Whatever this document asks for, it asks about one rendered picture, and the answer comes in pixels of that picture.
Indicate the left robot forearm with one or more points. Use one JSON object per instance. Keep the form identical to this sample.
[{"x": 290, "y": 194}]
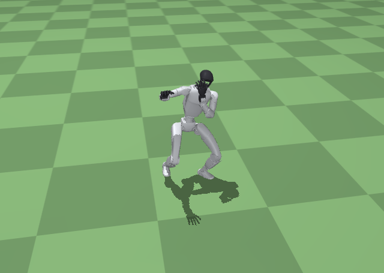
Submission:
[{"x": 205, "y": 107}]

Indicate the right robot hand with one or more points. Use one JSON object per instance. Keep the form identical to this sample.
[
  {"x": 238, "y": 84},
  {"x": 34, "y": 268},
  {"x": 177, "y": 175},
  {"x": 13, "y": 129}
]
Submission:
[{"x": 164, "y": 94}]

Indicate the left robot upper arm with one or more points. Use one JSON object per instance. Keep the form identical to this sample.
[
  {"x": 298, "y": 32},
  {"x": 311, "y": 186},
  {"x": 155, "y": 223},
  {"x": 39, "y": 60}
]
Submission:
[{"x": 212, "y": 102}]

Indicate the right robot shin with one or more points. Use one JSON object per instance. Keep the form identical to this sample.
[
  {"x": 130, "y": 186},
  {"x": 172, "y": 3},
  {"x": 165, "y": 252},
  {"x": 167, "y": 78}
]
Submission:
[{"x": 169, "y": 162}]

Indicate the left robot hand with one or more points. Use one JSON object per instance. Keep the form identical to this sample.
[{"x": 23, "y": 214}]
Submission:
[{"x": 202, "y": 89}]

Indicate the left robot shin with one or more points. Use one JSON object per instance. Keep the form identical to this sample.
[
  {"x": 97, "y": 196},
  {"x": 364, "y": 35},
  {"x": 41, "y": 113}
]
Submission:
[{"x": 208, "y": 165}]

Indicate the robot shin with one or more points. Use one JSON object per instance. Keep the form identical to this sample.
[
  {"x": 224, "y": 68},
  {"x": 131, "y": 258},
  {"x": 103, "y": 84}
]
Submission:
[
  {"x": 208, "y": 165},
  {"x": 169, "y": 162}
]

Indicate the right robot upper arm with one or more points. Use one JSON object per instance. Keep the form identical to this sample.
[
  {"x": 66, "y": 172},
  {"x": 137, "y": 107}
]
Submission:
[{"x": 183, "y": 90}]

